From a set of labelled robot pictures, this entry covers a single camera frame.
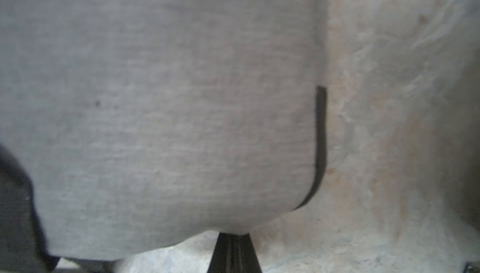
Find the grey laptop bag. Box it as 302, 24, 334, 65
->
1, 0, 326, 260
1, 147, 60, 272

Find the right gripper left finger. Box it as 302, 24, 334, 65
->
207, 233, 234, 273

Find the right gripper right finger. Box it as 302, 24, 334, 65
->
233, 234, 262, 273

